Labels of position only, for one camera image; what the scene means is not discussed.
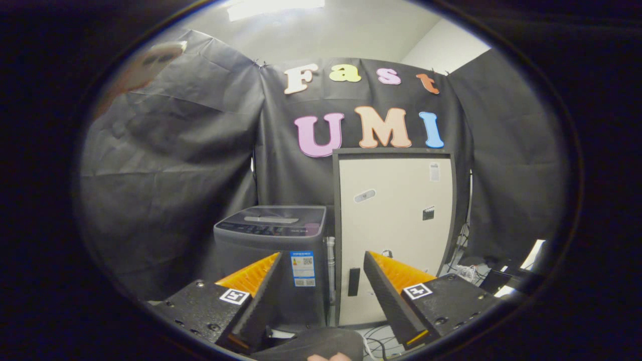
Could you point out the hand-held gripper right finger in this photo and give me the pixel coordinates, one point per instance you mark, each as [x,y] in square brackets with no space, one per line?
[388,306]

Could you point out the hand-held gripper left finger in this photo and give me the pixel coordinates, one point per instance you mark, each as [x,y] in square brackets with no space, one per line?
[258,303]

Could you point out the grey washing machine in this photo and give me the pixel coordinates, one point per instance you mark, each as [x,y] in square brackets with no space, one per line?
[251,250]

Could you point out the person's dark clothing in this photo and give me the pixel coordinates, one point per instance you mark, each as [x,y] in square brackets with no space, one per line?
[311,343]

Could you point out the black box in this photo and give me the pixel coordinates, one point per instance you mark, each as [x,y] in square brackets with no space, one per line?
[501,281]

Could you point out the white panel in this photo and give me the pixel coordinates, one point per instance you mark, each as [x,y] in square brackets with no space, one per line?
[531,255]

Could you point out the black backdrop cloth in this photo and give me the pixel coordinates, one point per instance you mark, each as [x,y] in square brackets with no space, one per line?
[175,175]

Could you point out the beige smartphone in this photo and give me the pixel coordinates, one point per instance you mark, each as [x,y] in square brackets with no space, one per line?
[160,57]

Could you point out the beige cabinet with dark frame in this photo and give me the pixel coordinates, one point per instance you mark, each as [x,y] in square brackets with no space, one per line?
[396,225]

